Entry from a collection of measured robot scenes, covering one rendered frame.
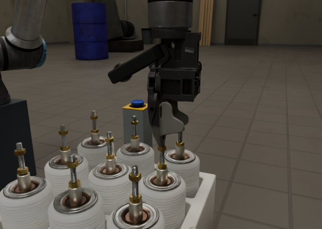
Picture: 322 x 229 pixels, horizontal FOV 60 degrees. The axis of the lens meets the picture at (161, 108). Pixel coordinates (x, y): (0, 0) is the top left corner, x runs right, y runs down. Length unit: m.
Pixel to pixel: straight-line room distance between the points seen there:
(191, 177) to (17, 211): 0.35
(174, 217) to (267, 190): 0.57
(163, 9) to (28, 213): 0.42
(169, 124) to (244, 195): 0.59
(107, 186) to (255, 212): 0.53
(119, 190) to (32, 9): 0.62
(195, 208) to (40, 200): 0.31
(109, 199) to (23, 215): 0.16
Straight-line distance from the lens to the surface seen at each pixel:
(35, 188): 0.60
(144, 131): 0.85
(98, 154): 0.74
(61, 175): 0.65
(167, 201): 0.55
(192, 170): 0.65
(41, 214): 0.60
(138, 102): 0.85
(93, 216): 0.52
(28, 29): 1.02
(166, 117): 0.49
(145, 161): 0.69
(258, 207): 0.99
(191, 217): 0.61
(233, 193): 1.03
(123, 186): 0.60
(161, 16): 0.46
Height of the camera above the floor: 0.54
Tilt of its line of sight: 16 degrees down
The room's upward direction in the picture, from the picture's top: straight up
